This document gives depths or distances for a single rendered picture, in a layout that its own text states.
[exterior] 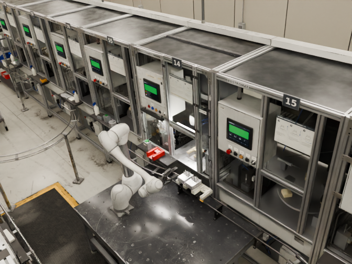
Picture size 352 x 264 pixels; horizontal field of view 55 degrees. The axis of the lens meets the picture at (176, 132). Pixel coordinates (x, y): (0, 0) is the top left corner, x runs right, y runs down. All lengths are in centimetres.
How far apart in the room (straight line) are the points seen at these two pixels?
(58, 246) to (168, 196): 146
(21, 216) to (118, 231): 186
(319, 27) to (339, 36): 37
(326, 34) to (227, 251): 421
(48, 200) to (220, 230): 255
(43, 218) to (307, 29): 500
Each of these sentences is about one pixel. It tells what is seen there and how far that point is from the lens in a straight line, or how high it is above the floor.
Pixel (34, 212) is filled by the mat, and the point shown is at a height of 1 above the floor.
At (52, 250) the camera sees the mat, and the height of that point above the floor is 1.
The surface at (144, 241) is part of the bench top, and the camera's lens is 314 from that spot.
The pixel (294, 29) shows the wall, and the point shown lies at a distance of 646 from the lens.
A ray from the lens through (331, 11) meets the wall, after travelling 610.
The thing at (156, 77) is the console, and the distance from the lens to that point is 326.
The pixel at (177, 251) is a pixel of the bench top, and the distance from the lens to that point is 304.
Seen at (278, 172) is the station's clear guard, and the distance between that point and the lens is 271.
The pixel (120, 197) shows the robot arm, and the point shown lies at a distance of 326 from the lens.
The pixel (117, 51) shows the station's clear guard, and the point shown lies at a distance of 378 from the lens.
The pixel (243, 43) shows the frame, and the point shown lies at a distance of 341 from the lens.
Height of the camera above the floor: 307
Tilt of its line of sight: 32 degrees down
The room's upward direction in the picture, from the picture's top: 4 degrees counter-clockwise
